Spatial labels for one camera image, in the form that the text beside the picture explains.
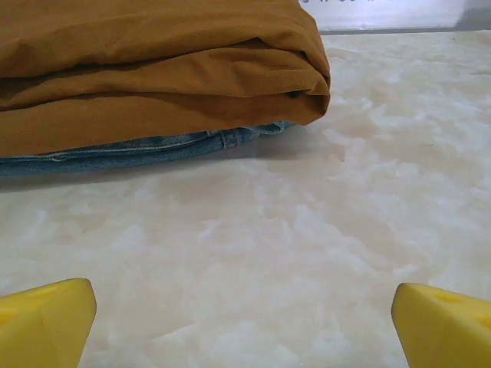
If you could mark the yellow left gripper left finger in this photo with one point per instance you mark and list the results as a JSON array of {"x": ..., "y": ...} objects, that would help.
[{"x": 42, "y": 329}]

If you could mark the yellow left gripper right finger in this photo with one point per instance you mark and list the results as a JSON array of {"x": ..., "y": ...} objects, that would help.
[{"x": 445, "y": 333}]

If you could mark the brown folded trousers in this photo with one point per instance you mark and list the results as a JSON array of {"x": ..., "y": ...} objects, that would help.
[{"x": 153, "y": 69}]

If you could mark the blue denim jeans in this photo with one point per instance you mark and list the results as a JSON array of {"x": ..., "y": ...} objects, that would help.
[{"x": 115, "y": 155}]

